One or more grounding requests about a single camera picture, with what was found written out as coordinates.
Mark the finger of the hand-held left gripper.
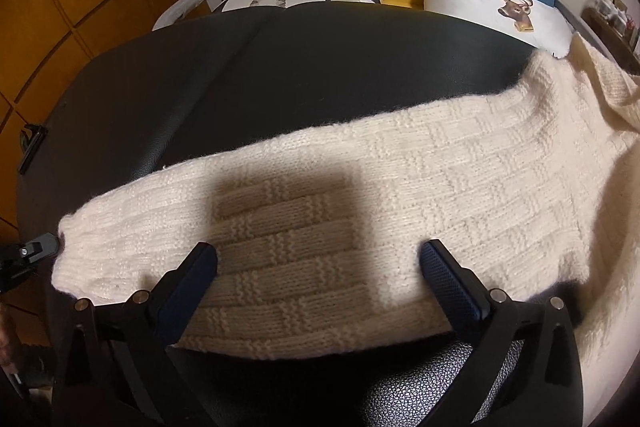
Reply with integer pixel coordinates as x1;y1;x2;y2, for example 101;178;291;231
19;232;62;265

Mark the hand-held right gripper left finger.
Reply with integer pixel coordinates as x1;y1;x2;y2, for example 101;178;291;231
52;242;221;427

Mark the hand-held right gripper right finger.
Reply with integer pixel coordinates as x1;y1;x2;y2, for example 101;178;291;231
419;239;586;427

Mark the cream knitted towel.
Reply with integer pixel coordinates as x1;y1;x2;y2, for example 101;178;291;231
52;32;640;370

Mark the person's left hand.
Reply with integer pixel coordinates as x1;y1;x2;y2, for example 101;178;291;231
0;302;20;373

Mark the black table latch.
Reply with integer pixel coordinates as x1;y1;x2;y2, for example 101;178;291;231
19;123;48;175

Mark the white deer print pillow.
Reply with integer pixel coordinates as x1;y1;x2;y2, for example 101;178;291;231
415;0;573;58

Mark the wooden desk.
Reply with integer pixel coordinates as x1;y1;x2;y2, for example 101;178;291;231
582;0;640;75

